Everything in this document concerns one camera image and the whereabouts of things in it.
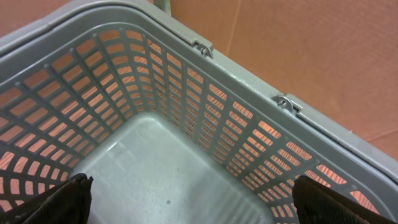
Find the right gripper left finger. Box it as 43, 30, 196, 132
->
1, 173, 93, 224

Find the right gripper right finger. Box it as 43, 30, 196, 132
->
292, 175, 395, 224

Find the grey plastic basket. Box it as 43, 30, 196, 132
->
1, 1, 397, 223

